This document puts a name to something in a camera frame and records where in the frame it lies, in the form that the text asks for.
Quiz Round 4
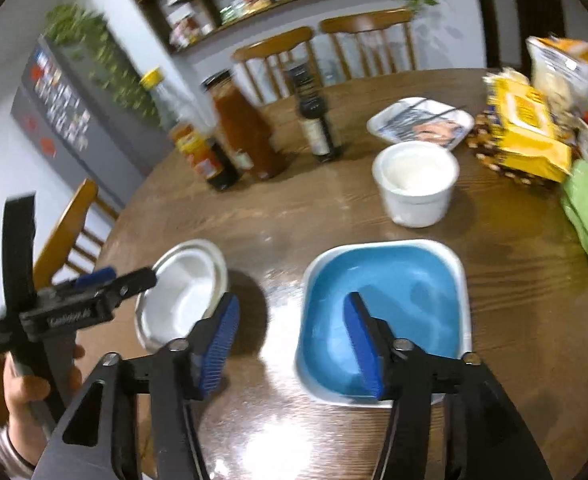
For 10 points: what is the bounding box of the yellow cap vinegar bottle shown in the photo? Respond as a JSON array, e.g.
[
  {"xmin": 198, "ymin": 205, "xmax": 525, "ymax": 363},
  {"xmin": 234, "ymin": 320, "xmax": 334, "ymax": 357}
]
[{"xmin": 140, "ymin": 67, "xmax": 241, "ymax": 193}]

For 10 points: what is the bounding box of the white cup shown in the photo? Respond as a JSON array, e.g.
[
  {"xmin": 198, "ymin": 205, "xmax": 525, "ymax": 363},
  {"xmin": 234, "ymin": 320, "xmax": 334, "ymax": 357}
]
[{"xmin": 372, "ymin": 141, "xmax": 461, "ymax": 228}]

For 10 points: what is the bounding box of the large blue patterned square plate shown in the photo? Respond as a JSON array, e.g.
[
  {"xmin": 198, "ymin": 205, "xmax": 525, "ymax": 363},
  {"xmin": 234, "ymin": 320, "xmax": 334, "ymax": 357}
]
[{"xmin": 294, "ymin": 240, "xmax": 474, "ymax": 407}]

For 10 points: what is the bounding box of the hanging green vine plant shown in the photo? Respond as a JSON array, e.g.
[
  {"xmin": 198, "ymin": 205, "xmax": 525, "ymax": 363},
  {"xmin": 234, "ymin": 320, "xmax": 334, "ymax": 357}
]
[{"xmin": 41, "ymin": 4, "xmax": 162, "ymax": 116}]

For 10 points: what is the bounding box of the group of fridge photo magnets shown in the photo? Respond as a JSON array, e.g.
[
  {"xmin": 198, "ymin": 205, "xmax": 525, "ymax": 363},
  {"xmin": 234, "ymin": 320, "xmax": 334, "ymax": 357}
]
[{"xmin": 29, "ymin": 47, "xmax": 92, "ymax": 148}]

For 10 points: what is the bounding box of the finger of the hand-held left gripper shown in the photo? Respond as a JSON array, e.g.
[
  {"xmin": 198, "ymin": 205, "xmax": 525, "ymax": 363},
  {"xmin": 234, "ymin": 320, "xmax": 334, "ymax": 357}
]
[
  {"xmin": 71, "ymin": 267, "xmax": 117, "ymax": 291},
  {"xmin": 101, "ymin": 267, "xmax": 157, "ymax": 306}
]

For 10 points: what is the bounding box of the person's left hand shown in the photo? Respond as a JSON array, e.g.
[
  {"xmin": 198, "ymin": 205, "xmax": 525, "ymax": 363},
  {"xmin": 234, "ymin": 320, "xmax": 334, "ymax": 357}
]
[{"xmin": 3, "ymin": 344, "xmax": 87, "ymax": 461}]

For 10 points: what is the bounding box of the person's left forearm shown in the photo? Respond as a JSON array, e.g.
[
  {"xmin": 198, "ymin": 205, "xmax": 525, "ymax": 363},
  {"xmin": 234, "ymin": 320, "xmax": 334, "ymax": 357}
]
[{"xmin": 0, "ymin": 424, "xmax": 36, "ymax": 480}]

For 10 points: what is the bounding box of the dark sauce bottle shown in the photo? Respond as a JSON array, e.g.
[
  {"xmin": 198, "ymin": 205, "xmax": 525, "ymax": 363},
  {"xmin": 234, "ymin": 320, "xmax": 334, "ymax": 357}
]
[{"xmin": 284, "ymin": 62, "xmax": 344, "ymax": 163}]

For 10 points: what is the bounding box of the pink utensil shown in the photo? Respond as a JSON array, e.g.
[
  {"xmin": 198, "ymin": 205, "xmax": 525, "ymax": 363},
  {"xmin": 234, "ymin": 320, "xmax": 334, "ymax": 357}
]
[{"xmin": 414, "ymin": 122, "xmax": 465, "ymax": 145}]

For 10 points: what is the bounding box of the pile of metal utensils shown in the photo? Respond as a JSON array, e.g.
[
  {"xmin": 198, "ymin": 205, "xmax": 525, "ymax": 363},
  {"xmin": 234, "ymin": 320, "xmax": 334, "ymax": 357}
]
[{"xmin": 399, "ymin": 100, "xmax": 467, "ymax": 133}]

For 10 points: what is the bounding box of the small white tray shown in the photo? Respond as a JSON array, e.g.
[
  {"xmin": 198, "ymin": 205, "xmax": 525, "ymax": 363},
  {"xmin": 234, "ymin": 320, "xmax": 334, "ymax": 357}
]
[{"xmin": 366, "ymin": 96, "xmax": 475, "ymax": 152}]

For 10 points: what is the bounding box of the wooden chair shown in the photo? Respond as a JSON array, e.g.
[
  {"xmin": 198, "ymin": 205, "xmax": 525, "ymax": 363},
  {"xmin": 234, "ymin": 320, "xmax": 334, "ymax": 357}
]
[
  {"xmin": 231, "ymin": 26, "xmax": 320, "ymax": 106},
  {"xmin": 33, "ymin": 178, "xmax": 120, "ymax": 286},
  {"xmin": 319, "ymin": 8, "xmax": 419, "ymax": 81}
]

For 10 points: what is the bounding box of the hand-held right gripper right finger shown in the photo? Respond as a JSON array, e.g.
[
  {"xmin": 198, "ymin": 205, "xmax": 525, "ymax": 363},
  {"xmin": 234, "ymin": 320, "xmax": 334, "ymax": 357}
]
[{"xmin": 343, "ymin": 291, "xmax": 555, "ymax": 480}]

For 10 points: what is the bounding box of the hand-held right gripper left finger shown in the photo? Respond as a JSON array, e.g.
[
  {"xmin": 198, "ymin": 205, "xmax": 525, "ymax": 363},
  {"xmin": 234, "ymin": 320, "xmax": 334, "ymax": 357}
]
[{"xmin": 33, "ymin": 291, "xmax": 242, "ymax": 480}]

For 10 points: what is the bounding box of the wooden wall shelf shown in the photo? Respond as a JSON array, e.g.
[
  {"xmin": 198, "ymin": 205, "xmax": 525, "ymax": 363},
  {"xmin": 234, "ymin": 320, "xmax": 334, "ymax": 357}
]
[{"xmin": 106, "ymin": 0, "xmax": 407, "ymax": 56}]

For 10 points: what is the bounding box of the large white bowl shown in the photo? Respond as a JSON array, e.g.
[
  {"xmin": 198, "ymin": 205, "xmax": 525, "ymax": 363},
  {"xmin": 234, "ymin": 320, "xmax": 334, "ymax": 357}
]
[{"xmin": 135, "ymin": 239, "xmax": 230, "ymax": 353}]

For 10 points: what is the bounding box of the red sauce glass bottle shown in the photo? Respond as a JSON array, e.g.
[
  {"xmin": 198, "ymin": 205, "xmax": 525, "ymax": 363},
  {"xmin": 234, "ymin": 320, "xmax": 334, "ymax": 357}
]
[{"xmin": 201, "ymin": 70, "xmax": 287, "ymax": 182}]

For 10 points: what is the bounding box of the white snack bag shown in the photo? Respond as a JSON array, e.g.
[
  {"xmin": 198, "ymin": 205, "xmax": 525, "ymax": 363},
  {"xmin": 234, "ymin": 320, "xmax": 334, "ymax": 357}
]
[{"xmin": 526, "ymin": 35, "xmax": 588, "ymax": 116}]

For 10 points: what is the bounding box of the grey refrigerator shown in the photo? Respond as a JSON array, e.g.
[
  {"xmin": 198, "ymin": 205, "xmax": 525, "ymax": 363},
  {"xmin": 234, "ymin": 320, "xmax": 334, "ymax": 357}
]
[{"xmin": 10, "ymin": 35, "xmax": 175, "ymax": 208}]

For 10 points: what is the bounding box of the yellow nut snack bag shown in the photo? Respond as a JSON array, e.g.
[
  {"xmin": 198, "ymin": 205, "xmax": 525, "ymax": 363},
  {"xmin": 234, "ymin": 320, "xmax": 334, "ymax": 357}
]
[{"xmin": 466, "ymin": 67, "xmax": 575, "ymax": 188}]

